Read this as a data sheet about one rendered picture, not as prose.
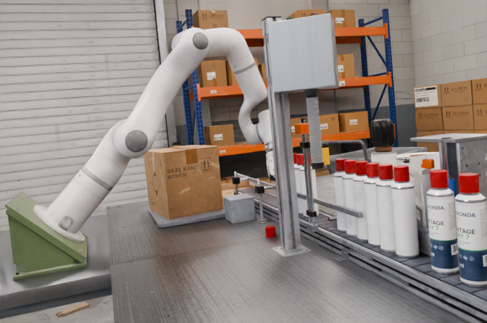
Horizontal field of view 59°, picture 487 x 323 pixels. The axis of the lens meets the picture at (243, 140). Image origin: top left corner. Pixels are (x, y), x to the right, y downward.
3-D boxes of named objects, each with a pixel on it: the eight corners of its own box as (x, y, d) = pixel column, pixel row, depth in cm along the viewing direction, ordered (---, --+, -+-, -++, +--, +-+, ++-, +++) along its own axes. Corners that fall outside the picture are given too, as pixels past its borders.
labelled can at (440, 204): (465, 271, 87) (459, 169, 86) (444, 277, 85) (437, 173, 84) (446, 263, 92) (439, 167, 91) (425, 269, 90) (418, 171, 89)
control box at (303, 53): (336, 86, 113) (330, 12, 112) (272, 93, 118) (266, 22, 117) (339, 87, 122) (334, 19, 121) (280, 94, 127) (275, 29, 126)
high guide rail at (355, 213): (361, 217, 110) (361, 211, 110) (358, 218, 110) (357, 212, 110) (236, 175, 212) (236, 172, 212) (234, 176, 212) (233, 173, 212)
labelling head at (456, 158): (506, 255, 93) (498, 135, 91) (457, 266, 89) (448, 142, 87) (455, 239, 106) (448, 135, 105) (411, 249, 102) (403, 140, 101)
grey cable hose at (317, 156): (327, 168, 114) (320, 87, 113) (314, 169, 113) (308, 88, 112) (320, 166, 117) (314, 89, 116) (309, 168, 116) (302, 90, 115)
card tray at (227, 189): (267, 194, 220) (267, 186, 219) (218, 201, 212) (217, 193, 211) (248, 187, 248) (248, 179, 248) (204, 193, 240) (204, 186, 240)
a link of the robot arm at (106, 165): (82, 172, 137) (131, 114, 141) (78, 163, 154) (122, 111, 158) (113, 193, 142) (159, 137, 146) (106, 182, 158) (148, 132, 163)
